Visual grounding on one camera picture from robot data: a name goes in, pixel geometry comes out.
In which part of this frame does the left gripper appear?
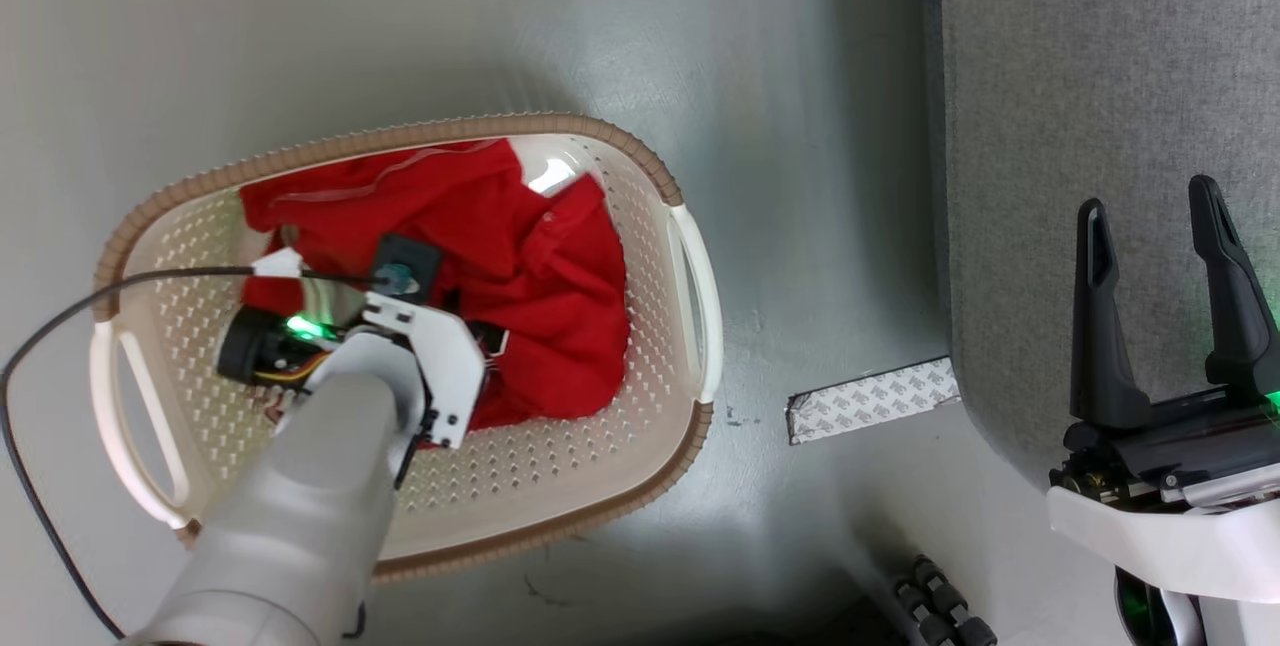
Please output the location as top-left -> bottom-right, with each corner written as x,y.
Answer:
216,290 -> 512,451

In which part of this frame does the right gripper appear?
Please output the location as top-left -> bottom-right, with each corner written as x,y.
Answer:
1046,174 -> 1280,646

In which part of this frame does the red shirt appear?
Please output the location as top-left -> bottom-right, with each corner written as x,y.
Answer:
238,137 -> 631,435

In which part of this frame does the grey fabric sofa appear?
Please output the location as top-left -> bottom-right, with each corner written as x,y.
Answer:
920,0 -> 1280,492

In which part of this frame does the white perforated laundry basket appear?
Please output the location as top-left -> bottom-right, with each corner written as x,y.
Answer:
88,112 -> 725,587

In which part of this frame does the patterned grey floor tape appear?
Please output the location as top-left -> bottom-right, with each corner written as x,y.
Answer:
786,356 -> 962,446

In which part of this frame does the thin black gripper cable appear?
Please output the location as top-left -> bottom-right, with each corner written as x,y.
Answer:
0,248 -> 393,639

